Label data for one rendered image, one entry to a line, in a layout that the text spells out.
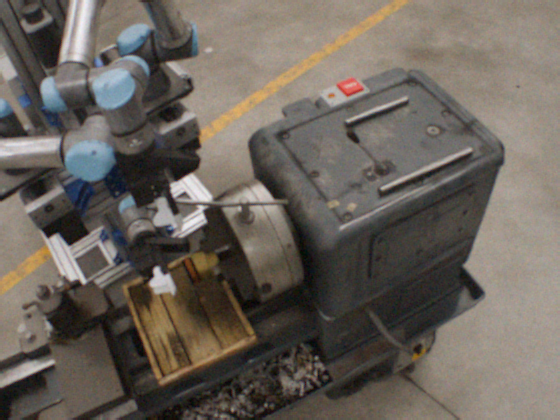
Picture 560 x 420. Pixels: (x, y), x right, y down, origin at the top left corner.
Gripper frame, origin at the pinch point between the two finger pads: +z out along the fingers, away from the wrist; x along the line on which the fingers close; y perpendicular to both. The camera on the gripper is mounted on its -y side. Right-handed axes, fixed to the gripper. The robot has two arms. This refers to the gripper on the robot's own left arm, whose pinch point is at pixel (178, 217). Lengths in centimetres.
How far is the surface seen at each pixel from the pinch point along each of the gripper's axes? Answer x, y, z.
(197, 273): -8.9, 0.8, 25.2
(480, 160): 11, -75, 14
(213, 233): -13.0, -7.4, 18.6
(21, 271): -157, 89, 101
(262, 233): -1.1, -17.2, 15.2
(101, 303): -20.3, 28.9, 30.5
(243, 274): -2.3, -9.6, 26.2
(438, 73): -169, -204, 97
